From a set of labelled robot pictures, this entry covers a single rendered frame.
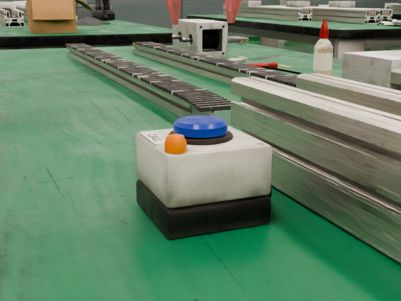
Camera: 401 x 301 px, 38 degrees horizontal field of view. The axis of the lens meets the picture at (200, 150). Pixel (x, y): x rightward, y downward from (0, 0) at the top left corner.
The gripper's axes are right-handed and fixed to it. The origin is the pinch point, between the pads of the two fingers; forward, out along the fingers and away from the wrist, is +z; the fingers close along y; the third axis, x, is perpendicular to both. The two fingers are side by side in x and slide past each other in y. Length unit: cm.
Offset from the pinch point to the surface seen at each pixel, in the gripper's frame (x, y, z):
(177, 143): -35.6, -17.3, 6.7
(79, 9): 338, 54, 7
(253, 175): -36.0, -11.9, 9.5
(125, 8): 1064, 293, 23
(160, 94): 11.2, -2.2, 11.6
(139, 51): 89, 18, 13
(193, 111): -0.2, -1.7, 12.2
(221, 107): -6.4, -0.5, 10.7
